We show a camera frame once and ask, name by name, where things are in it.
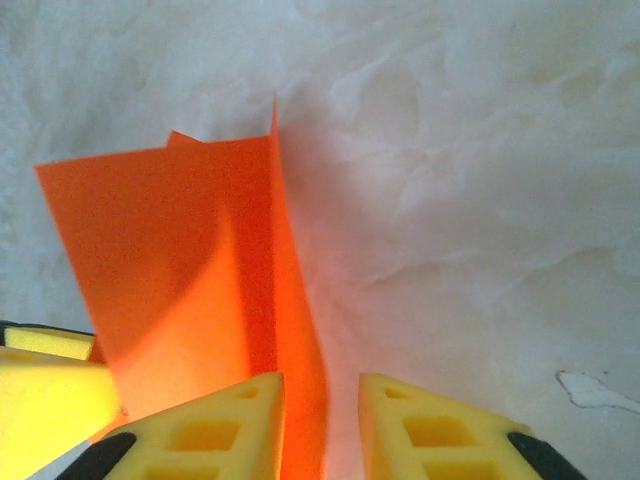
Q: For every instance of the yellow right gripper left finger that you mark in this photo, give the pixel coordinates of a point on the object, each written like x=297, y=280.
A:
x=240, y=450

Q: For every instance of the orange paper sheet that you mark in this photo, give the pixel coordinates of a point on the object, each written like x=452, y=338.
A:
x=165, y=240

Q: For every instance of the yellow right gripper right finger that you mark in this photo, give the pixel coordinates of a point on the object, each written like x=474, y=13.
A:
x=390, y=450

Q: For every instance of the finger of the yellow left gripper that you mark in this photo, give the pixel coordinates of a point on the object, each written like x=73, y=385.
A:
x=45, y=405
x=45, y=344

